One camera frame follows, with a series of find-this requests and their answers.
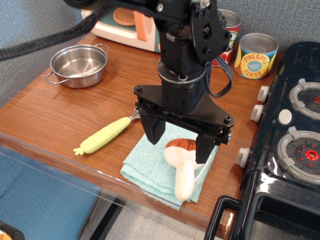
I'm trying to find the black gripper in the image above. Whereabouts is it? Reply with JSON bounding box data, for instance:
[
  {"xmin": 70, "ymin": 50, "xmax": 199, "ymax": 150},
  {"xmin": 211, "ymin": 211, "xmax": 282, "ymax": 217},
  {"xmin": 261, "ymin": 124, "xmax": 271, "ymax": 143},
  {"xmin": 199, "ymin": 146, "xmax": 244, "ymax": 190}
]
[{"xmin": 133, "ymin": 60, "xmax": 235, "ymax": 164}]

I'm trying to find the small steel pot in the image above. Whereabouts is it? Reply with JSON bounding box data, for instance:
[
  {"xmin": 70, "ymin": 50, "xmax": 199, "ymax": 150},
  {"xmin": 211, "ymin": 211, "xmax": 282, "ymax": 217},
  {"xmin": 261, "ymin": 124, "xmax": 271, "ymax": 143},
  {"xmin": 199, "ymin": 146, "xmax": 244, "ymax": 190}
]
[{"xmin": 45, "ymin": 43, "xmax": 111, "ymax": 89}]

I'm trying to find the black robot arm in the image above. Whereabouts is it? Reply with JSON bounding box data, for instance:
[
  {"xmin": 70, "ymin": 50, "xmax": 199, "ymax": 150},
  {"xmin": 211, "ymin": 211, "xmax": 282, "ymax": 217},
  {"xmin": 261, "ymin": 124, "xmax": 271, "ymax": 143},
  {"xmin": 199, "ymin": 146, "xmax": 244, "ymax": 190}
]
[{"xmin": 67, "ymin": 0, "xmax": 235, "ymax": 164}]

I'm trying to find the plush mushroom toy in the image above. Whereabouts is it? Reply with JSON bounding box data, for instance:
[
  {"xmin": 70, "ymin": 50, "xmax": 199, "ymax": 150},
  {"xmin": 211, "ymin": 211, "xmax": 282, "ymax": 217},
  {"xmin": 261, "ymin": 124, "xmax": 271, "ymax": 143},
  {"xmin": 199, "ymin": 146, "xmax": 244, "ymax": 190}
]
[{"xmin": 164, "ymin": 138, "xmax": 203, "ymax": 202}]

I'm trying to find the light blue folded cloth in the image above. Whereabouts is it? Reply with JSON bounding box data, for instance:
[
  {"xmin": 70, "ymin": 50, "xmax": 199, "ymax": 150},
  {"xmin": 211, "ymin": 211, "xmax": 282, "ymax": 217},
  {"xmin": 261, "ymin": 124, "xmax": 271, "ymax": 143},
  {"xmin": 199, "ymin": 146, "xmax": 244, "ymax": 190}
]
[{"xmin": 120, "ymin": 121, "xmax": 219, "ymax": 211}]

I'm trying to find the pineapple slices can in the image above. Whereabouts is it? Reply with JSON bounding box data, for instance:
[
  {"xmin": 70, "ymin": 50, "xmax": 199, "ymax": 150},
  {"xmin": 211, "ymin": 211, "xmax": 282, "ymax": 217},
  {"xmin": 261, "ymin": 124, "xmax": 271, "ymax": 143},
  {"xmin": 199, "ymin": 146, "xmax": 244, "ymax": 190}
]
[{"xmin": 234, "ymin": 32, "xmax": 279, "ymax": 80}]

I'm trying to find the black toy stove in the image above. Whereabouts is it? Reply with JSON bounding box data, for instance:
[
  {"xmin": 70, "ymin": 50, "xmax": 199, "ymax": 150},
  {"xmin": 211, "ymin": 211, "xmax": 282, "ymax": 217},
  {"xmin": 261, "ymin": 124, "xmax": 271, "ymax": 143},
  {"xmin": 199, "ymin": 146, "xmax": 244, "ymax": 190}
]
[{"xmin": 205, "ymin": 41, "xmax": 320, "ymax": 240}]

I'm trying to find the toy microwave oven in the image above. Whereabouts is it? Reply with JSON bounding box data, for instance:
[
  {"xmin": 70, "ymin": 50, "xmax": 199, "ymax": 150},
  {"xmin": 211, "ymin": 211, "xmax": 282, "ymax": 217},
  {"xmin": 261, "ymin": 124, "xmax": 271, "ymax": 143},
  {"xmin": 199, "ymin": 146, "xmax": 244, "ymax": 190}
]
[{"xmin": 91, "ymin": 7, "xmax": 161, "ymax": 53}]

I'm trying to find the red tomato can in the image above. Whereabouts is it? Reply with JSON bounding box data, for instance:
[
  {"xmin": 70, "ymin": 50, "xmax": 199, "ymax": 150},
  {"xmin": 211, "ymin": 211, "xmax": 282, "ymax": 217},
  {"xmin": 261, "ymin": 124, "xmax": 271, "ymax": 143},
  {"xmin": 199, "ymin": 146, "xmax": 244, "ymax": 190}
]
[{"xmin": 218, "ymin": 9, "xmax": 242, "ymax": 64}]

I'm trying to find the spoon with green handle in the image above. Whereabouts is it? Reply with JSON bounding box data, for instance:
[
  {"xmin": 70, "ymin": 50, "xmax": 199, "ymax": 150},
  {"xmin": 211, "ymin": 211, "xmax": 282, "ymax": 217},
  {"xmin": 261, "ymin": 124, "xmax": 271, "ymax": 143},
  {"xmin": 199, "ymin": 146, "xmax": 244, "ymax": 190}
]
[{"xmin": 73, "ymin": 107, "xmax": 140, "ymax": 156}]

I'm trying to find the black wire loop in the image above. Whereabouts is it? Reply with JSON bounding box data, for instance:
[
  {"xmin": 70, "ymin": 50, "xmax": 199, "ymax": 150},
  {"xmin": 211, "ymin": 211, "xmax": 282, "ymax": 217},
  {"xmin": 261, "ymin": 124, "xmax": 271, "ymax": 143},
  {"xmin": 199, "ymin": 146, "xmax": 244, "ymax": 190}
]
[{"xmin": 204, "ymin": 56, "xmax": 234, "ymax": 99}]

